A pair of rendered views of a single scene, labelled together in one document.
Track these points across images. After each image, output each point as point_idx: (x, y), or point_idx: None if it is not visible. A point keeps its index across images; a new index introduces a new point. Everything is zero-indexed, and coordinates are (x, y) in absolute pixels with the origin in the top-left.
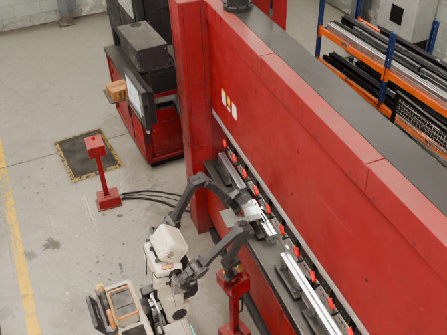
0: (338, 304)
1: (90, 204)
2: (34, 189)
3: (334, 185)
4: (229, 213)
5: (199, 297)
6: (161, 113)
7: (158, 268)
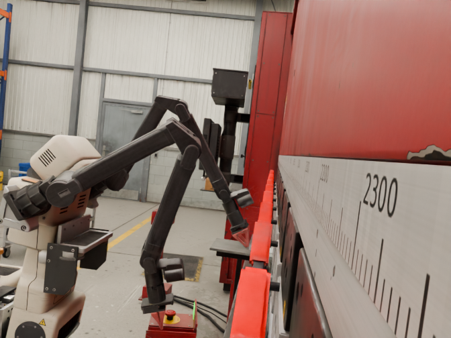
0: (287, 232)
1: (137, 292)
2: (107, 268)
3: None
4: (230, 242)
5: None
6: None
7: (17, 177)
